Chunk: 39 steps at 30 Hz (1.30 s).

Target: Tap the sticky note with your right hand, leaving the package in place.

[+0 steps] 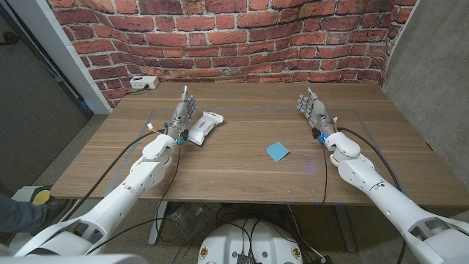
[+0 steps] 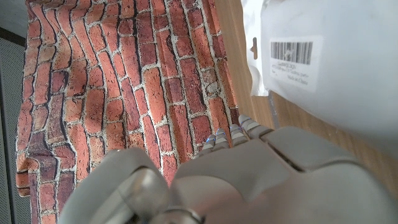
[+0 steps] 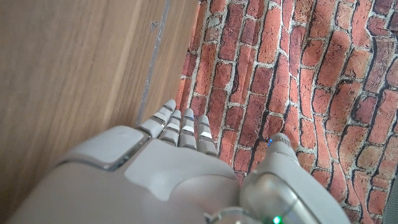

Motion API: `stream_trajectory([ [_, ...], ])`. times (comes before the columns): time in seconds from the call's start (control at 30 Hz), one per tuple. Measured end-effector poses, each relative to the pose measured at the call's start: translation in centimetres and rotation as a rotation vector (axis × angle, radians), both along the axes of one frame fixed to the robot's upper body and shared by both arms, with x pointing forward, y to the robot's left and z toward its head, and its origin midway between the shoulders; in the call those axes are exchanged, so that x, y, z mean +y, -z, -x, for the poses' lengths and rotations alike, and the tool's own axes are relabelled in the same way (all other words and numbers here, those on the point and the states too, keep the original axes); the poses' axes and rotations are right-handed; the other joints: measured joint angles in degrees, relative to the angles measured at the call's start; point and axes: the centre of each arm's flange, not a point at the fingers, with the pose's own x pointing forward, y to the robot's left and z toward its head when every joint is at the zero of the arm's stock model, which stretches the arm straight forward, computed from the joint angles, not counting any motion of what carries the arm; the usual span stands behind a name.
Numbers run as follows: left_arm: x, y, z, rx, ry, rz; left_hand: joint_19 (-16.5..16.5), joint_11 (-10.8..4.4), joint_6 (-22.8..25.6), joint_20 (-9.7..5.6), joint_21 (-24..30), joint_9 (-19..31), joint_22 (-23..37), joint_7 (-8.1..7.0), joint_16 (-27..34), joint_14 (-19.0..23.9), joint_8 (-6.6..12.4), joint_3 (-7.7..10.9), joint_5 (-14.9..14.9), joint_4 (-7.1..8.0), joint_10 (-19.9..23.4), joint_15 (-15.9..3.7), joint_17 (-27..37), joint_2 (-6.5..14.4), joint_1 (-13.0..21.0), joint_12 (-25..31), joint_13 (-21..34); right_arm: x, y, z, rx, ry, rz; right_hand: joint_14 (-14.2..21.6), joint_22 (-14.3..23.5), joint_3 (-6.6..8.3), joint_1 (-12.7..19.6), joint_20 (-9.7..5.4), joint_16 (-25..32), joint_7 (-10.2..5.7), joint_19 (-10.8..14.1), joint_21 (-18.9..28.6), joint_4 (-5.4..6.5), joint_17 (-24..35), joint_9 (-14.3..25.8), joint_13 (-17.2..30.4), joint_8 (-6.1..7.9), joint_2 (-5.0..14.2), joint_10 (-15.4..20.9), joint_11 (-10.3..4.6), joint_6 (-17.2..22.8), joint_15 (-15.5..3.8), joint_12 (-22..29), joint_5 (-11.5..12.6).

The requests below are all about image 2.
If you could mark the red brick print backdrop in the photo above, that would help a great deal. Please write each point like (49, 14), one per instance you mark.
(109, 77)

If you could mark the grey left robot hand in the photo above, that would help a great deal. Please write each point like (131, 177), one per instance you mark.
(248, 186)

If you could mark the white plastic package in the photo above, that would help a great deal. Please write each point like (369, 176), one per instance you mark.
(342, 102)

